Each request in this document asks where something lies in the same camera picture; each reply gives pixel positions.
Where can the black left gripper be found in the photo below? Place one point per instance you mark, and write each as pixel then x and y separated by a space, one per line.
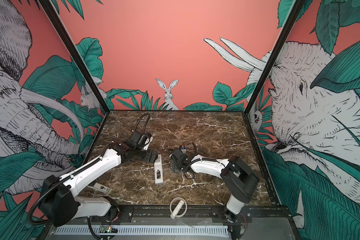
pixel 148 158

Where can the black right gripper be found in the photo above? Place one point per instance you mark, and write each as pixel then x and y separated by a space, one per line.
pixel 176 168

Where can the white remote control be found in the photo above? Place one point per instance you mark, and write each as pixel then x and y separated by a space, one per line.
pixel 158 170

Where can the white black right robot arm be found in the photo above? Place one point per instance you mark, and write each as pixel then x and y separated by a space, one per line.
pixel 237 176

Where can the white remote battery cover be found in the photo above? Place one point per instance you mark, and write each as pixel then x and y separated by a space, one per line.
pixel 99 187

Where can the small green circuit board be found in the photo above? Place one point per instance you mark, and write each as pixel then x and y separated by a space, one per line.
pixel 108 229

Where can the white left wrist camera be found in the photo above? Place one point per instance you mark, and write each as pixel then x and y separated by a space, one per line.
pixel 147 143

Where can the white slotted cable duct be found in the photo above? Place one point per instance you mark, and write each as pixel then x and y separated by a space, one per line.
pixel 185 230

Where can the black left corner frame post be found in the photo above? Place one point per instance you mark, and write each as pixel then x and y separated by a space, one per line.
pixel 71 47

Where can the black corner frame post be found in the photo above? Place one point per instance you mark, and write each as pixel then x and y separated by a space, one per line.
pixel 71 47
pixel 285 31

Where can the black right corner frame post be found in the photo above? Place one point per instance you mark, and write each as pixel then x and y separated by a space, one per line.
pixel 285 31

